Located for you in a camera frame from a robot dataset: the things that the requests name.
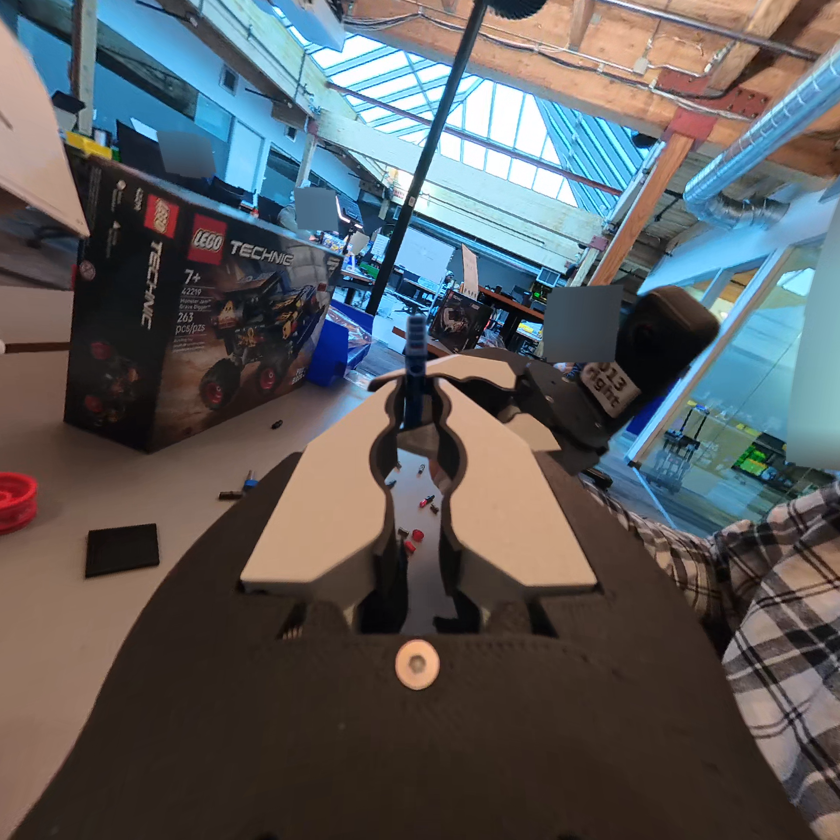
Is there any person's plaid shirt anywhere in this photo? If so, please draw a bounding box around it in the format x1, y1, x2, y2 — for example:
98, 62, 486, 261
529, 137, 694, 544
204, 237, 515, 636
712, 482, 840, 840

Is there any whiteboard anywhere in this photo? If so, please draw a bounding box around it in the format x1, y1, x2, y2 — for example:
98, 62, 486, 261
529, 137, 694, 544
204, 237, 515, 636
392, 226, 455, 291

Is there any blue toy beam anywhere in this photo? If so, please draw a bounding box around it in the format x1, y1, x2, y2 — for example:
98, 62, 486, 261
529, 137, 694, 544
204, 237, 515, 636
403, 314, 429, 429

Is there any person's right forearm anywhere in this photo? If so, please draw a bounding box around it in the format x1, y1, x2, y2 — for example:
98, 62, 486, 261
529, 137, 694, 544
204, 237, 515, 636
581, 476, 739, 657

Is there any metal cart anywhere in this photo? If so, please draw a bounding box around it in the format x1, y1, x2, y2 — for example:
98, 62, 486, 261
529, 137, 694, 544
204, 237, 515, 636
655, 403, 714, 494

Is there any long wooden table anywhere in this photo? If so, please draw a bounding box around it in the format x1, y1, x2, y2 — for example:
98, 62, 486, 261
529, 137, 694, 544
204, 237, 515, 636
478, 284, 547, 329

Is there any black printed box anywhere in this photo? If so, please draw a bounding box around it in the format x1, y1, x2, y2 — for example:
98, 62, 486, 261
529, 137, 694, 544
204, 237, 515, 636
430, 289, 495, 350

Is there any red toy wheel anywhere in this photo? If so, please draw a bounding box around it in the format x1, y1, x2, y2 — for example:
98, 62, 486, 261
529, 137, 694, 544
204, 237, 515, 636
0, 472, 39, 534

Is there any black pole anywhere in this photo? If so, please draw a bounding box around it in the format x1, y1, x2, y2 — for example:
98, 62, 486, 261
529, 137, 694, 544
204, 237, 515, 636
364, 0, 546, 317

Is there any blue storage bin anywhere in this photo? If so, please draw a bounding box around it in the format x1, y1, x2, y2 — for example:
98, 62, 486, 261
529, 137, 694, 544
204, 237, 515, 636
306, 300, 372, 388

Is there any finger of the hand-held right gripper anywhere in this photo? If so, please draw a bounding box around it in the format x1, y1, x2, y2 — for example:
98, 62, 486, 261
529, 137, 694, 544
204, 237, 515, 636
367, 351, 526, 395
502, 410, 563, 455

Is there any silver ventilation duct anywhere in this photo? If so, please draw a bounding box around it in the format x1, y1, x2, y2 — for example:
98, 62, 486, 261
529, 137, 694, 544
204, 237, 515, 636
682, 39, 840, 232

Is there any toy truck printed box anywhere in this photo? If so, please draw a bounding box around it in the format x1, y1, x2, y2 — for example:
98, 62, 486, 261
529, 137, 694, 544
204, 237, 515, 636
64, 156, 343, 455

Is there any wooden post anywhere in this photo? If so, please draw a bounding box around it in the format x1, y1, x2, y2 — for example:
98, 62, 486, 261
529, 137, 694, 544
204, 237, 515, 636
586, 110, 698, 291

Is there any white board panel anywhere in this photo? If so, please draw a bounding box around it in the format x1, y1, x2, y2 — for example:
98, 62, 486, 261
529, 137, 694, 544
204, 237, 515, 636
0, 18, 91, 238

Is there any cardboard sign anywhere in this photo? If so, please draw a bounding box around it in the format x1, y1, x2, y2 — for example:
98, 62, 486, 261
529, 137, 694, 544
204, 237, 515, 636
458, 243, 484, 298

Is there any black square plate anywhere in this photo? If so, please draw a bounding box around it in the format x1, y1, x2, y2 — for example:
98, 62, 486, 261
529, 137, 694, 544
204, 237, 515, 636
84, 522, 161, 579

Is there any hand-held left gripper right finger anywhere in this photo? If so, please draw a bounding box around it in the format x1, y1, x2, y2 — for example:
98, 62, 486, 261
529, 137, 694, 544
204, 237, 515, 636
433, 381, 599, 611

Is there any clear plastic bag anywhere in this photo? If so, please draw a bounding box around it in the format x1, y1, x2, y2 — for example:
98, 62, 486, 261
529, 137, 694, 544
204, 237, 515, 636
327, 307, 376, 352

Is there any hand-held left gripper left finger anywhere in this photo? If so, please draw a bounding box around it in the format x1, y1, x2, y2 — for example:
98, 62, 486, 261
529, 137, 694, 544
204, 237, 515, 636
239, 381, 403, 627

